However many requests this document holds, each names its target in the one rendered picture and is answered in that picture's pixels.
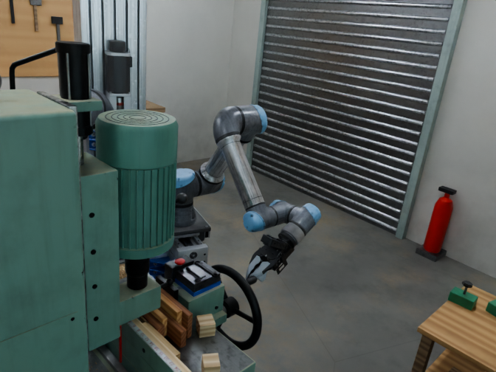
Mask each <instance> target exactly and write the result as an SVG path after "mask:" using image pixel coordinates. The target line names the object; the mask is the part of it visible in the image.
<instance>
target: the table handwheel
mask: <svg viewBox="0 0 496 372"><path fill-rule="evenodd" d="M211 267H212V268H214V269H215V270H216V271H218V272H220V273H222V274H225V275H228V276H229V277H231V278H232V279H233V280H234V281H235V282H236V283H237V284H238V285H239V286H240V287H241V289H242V291H243V292H244V294H245V296H246V297H247V300H248V302H249V305H250V308H251V311H252V317H250V316H249V315H248V314H245V313H243V312H242V311H240V310H239V304H238V301H237V300H236V299H235V298H234V297H231V296H230V297H228V296H227V293H226V291H225V290H224V302H223V309H222V310H223V311H224V312H225V313H227V318H229V317H231V316H233V315H235V314H237V315H238V316H240V317H243V318H244V319H245V320H247V321H249V322H251V323H252V324H253V327H252V333H251V335H250V337H249V339H248V340H245V341H237V340H234V339H233V338H231V337H229V336H228V335H227V334H226V333H225V332H224V331H223V330H222V329H221V325H222V324H221V325H219V326H218V327H217V331H219V332H220V333H221V334H223V335H224V336H225V337H226V338H227V339H228V340H229V341H231V342H232V343H233V344H234V345H236V346H237V347H238V348H240V349H241V350H242V351H245V350H248V349H250V348H252V347H253V346H254V345H255V344H256V343H257V341H258V340H259V338H260V335H261V329H262V316H261V309H260V306H259V303H258V300H257V297H256V296H255V293H254V291H253V290H252V288H251V286H250V285H249V284H248V282H247V281H246V279H245V278H244V277H243V276H242V275H241V274H240V273H239V272H237V271H236V270H234V269H233V268H231V267H229V266H226V265H223V264H216V265H213V266H211Z"/></svg>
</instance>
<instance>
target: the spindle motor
mask: <svg viewBox="0 0 496 372"><path fill-rule="evenodd" d="M178 128H179V125H178V123H177V121H176V119H175V117H173V116H171V115H169V114H165V113H162V112H158V111H148V110H138V109H122V110H113V111H106V112H103V113H101V114H99V115H98V117H97V119H96V120H95V138H96V157H97V158H98V159H99V160H100V161H102V162H105V163H106V164H107V165H109V166H111V167H113V168H114V169H116V170H117V171H118V210H119V258H122V259H130V260H139V259H146V258H152V257H156V256H158V255H161V254H163V253H165V252H167V251H168V250H169V249H170V248H171V247H172V246H173V243H174V224H175V203H176V166H177V148H178Z"/></svg>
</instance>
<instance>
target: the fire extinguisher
mask: <svg viewBox="0 0 496 372"><path fill-rule="evenodd" d="M438 190H439V191H441V192H444V193H445V194H444V196H443V197H440V198H439V199H438V201H437V202H436V203H435V206H434V208H433V213H432V216H431V219H430V224H429V227H428V230H427V234H426V238H425V240H424V244H422V245H421V246H419V247H417V248H416V253H417V254H419V255H421V256H423V257H425V258H428V259H430V260H431V261H434V262H436V261H438V260H440V259H441V258H443V257H444V256H445V255H446V253H447V251H446V250H445V249H442V244H443V242H444V237H445V235H446V232H447V228H448V225H449V222H450V218H451V215H452V210H453V203H452V199H450V195H454V194H456V192H457V190H454V189H452V188H449V187H445V186H440V187H439V188H438Z"/></svg>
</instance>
